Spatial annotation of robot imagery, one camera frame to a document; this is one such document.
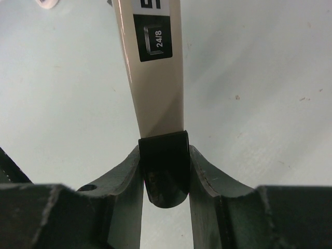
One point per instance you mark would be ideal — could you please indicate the beige black stapler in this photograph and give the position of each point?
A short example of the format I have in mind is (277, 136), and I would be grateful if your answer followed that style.
(151, 38)

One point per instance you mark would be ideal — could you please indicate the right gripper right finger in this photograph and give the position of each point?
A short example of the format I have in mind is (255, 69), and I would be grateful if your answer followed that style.
(228, 214)

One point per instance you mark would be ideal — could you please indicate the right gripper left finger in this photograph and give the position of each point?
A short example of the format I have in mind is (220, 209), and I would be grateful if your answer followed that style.
(105, 213)

